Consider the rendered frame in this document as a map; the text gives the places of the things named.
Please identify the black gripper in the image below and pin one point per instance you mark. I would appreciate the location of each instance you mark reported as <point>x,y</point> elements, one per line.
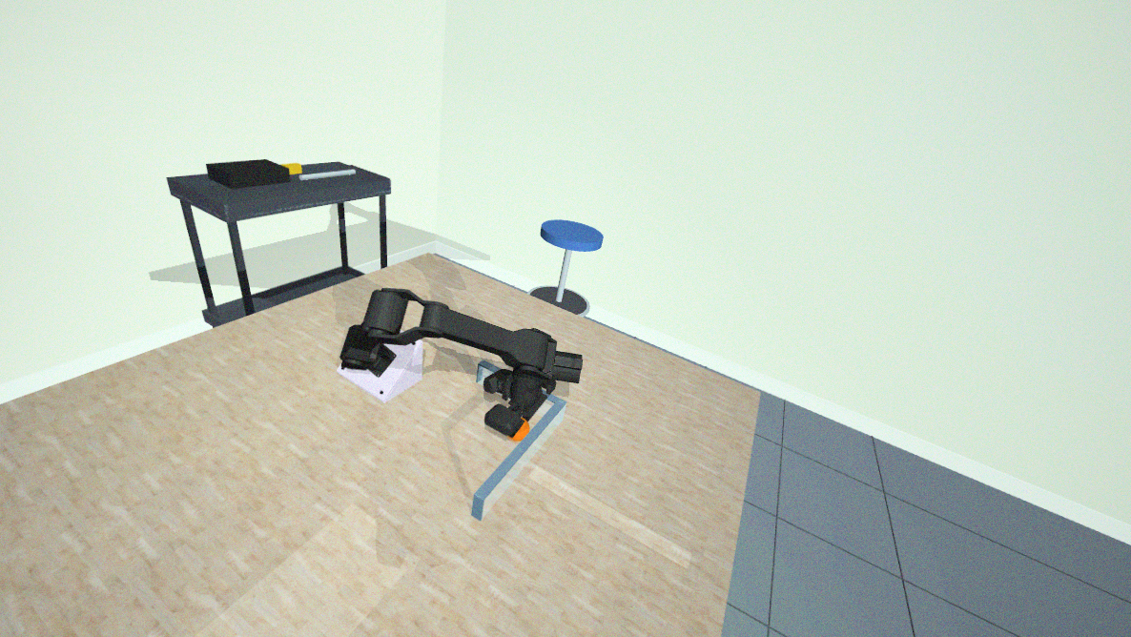
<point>524,396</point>

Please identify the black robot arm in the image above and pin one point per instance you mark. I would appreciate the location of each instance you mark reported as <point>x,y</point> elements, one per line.
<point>531,352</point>

